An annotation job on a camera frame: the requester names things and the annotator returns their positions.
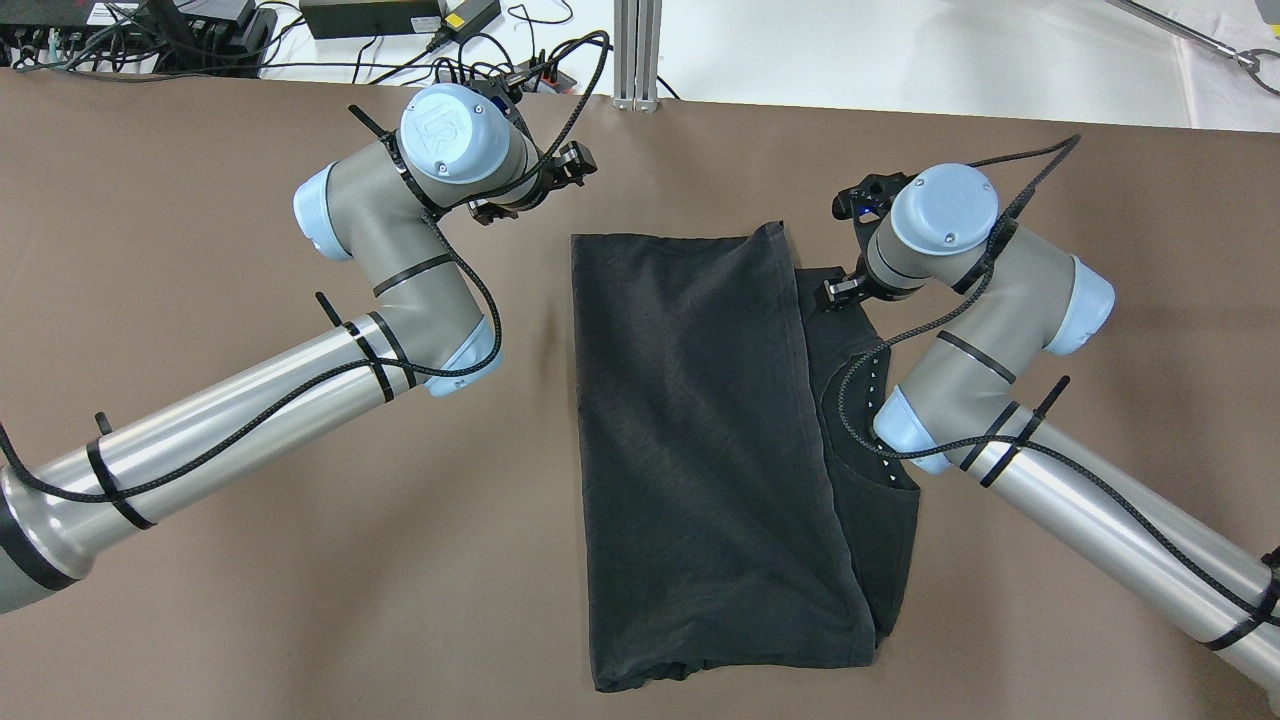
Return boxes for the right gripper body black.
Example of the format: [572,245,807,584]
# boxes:
[845,255,925,304]

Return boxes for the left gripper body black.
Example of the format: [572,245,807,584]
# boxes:
[479,167,557,214]

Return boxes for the black graphic t-shirt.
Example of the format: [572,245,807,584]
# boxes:
[571,222,922,692]

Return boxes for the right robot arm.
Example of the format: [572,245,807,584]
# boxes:
[817,135,1279,708]

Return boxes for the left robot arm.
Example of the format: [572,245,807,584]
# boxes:
[1,83,598,612]

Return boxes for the red black power strip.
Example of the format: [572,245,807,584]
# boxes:
[417,56,580,94]

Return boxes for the black power adapter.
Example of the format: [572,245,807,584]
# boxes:
[298,1,447,40]

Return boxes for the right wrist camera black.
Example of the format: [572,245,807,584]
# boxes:
[831,172,914,225]

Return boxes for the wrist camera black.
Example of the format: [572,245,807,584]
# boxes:
[831,172,914,225]
[466,76,529,133]

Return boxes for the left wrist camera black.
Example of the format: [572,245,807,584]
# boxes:
[466,76,529,133]

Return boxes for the aluminium frame post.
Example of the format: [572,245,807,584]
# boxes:
[612,1,662,113]

